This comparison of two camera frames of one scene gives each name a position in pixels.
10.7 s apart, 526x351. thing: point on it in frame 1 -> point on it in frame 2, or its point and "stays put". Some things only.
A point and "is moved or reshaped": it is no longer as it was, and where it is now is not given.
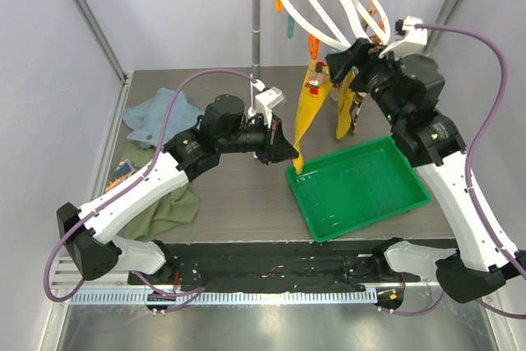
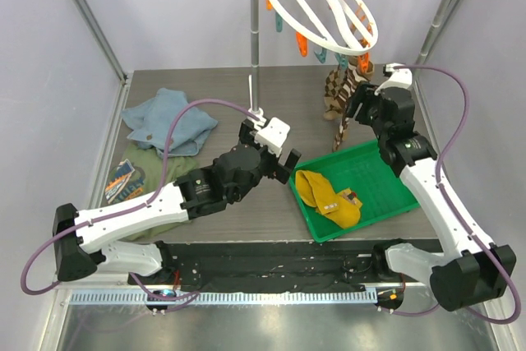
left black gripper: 275,146 -> 276,168
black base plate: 249,266 stays put
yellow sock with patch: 318,85 -> 343,207
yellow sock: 346,96 -> 308,183
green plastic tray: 356,189 stays put
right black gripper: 361,67 -> 367,103
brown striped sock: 354,108 is moved or reshaped
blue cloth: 149,122 stays put
